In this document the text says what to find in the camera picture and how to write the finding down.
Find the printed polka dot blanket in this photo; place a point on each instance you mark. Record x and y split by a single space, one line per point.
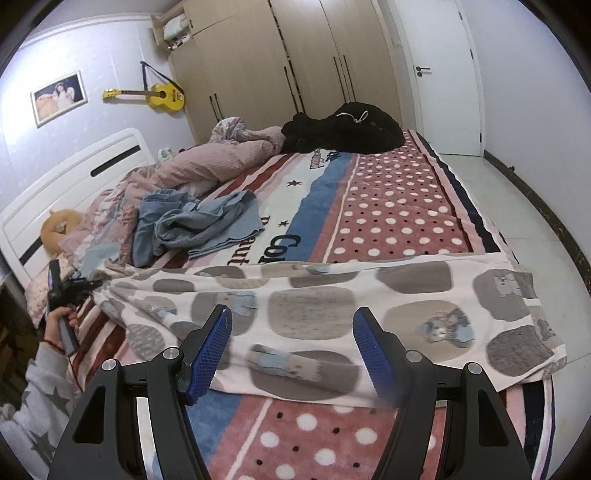
397 203

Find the blue crumpled garment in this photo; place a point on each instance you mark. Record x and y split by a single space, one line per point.
194 226

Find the person's left hand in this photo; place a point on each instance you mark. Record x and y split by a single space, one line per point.
53 325

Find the folded pillow on shelf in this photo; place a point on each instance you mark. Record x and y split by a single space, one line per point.
174 26

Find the white grey patch pants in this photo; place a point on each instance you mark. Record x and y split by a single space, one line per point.
323 309

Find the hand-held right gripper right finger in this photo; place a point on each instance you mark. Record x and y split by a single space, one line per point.
373 355

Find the orange plush cushion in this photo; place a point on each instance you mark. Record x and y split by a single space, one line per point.
55 233

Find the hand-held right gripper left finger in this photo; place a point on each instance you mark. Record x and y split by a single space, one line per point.
213 350

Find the pink patterned pillow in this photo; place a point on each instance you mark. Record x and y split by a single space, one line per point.
108 207

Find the yellow guitar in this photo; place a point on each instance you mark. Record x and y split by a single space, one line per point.
162 96

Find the white door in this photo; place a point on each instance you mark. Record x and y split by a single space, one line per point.
443 78

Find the wall poster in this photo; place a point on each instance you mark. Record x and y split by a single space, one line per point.
59 98

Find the pink striped duvet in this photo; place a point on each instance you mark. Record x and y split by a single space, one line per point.
207 161

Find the beige wooden wardrobe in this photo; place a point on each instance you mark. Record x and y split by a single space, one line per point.
277 60

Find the pale green plush toy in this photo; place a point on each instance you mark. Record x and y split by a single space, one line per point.
164 154

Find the person's left forearm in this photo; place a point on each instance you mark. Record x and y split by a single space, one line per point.
37 406

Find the black garment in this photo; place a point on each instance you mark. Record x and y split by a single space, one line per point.
341 131

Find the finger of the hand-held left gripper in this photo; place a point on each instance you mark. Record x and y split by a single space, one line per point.
94 284

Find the white bed headboard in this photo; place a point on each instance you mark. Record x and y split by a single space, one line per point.
60 184

